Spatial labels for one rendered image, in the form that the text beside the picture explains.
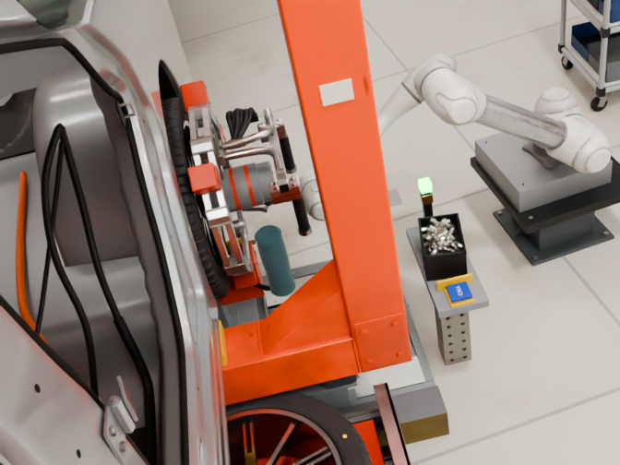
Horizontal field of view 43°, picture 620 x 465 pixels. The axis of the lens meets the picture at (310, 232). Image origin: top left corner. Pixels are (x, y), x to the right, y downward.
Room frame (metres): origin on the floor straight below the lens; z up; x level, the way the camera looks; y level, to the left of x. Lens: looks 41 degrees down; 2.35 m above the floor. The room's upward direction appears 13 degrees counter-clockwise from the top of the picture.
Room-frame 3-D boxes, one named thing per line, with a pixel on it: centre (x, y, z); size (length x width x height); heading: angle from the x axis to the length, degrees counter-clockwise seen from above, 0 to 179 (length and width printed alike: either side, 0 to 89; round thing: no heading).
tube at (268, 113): (2.15, 0.13, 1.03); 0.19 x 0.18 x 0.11; 90
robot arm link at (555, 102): (2.40, -1.02, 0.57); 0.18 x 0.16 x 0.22; 7
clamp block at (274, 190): (1.88, 0.04, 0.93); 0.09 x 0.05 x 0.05; 90
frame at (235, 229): (2.05, 0.25, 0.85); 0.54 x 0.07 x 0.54; 0
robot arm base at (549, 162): (2.43, -1.01, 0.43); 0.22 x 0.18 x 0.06; 14
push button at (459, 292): (1.73, -0.43, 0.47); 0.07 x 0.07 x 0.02; 0
